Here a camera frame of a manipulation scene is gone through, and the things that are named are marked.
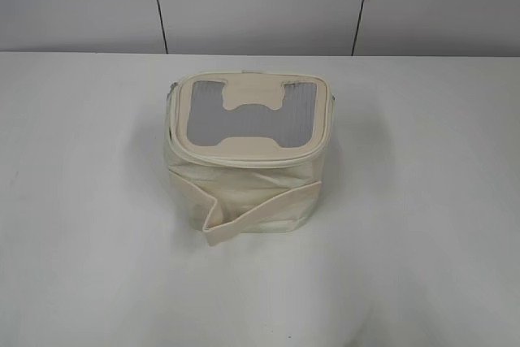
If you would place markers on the cream insulated lunch bag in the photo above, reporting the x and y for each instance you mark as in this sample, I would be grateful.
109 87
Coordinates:
247 149

